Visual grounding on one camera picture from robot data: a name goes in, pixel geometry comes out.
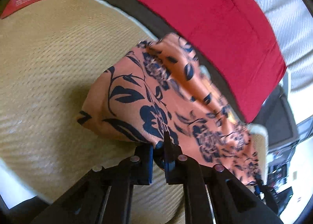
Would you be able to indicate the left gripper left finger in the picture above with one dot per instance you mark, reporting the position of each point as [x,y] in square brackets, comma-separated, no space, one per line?
[103,195]

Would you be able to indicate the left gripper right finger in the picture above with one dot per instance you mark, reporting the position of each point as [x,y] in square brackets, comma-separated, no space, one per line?
[212,194]

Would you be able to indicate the orange floral blouse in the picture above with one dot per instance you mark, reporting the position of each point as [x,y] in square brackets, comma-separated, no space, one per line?
[158,88]

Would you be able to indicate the dark brown leather sofa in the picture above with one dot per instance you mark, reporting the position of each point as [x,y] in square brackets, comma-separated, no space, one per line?
[275,113]

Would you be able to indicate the woven bamboo seat mat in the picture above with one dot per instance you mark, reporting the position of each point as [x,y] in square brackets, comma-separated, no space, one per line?
[52,52]

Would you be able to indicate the beige dotted curtain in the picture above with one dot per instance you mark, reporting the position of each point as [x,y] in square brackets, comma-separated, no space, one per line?
[292,24]

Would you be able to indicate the red knitted cloth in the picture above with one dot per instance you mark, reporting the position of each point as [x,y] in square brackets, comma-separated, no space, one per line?
[236,37]

